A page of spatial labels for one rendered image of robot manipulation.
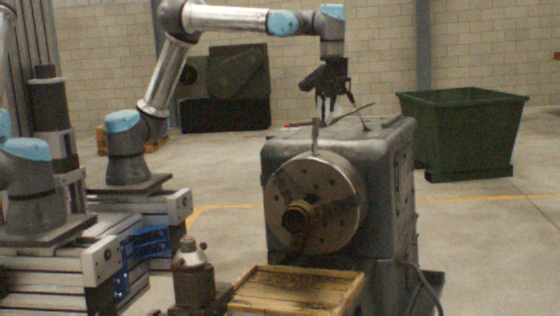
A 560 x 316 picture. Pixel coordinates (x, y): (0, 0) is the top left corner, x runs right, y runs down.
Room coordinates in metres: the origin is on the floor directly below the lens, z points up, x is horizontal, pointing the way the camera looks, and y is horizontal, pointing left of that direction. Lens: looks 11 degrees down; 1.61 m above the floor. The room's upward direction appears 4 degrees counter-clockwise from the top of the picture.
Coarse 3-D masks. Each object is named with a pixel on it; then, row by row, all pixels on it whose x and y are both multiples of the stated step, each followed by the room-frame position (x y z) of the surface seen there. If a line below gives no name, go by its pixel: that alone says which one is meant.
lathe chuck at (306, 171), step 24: (288, 168) 1.86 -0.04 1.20; (312, 168) 1.83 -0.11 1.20; (336, 168) 1.81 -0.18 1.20; (264, 192) 1.90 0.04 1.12; (312, 192) 1.84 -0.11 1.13; (336, 192) 1.81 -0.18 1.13; (360, 192) 1.82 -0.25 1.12; (336, 216) 1.81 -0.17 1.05; (360, 216) 1.80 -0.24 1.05; (288, 240) 1.87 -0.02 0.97; (312, 240) 1.84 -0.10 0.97; (336, 240) 1.81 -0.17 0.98
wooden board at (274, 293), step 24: (264, 264) 1.84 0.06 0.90; (240, 288) 1.71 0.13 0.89; (264, 288) 1.70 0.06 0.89; (288, 288) 1.69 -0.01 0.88; (312, 288) 1.67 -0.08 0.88; (336, 288) 1.66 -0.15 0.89; (360, 288) 1.68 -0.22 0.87; (264, 312) 1.52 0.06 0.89; (288, 312) 1.49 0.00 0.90; (312, 312) 1.48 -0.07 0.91; (336, 312) 1.47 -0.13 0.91
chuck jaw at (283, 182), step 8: (280, 168) 1.88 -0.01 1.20; (280, 176) 1.83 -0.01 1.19; (288, 176) 1.86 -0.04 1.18; (280, 184) 1.83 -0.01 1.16; (288, 184) 1.82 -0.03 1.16; (296, 184) 1.85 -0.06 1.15; (280, 192) 1.81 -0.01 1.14; (288, 192) 1.80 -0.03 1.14; (296, 192) 1.81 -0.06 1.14; (288, 200) 1.78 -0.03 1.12
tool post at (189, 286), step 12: (204, 264) 1.35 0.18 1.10; (180, 276) 1.30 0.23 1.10; (192, 276) 1.29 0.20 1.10; (204, 276) 1.30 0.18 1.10; (180, 288) 1.30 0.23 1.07; (192, 288) 1.29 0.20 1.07; (204, 288) 1.29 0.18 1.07; (180, 300) 1.30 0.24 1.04; (192, 300) 1.29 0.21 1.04; (204, 300) 1.29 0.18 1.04
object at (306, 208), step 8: (296, 200) 1.77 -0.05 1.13; (288, 208) 1.74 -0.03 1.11; (296, 208) 1.71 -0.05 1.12; (304, 208) 1.72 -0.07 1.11; (312, 208) 1.75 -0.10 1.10; (288, 216) 1.76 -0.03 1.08; (296, 216) 1.79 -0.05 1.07; (304, 216) 1.70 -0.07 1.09; (312, 216) 1.74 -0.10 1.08; (288, 224) 1.74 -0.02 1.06; (296, 224) 1.77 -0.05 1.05; (304, 224) 1.69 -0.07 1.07; (312, 224) 1.75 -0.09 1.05; (296, 232) 1.71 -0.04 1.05
